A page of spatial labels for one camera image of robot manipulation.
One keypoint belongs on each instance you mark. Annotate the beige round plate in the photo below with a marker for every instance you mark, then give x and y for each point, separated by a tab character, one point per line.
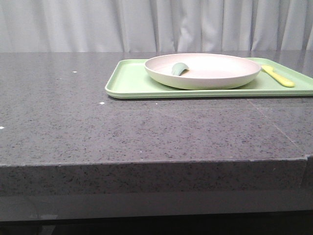
206	71

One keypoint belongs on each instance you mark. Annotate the yellow plastic fork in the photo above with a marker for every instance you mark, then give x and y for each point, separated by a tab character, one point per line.
279	78

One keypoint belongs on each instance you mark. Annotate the light green plastic tray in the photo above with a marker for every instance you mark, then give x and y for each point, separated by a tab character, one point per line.
129	80

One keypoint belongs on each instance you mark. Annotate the sage green plastic spoon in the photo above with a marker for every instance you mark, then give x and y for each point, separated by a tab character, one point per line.
179	68

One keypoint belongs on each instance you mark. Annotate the white pleated curtain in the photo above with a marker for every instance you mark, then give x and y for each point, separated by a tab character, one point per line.
155	25

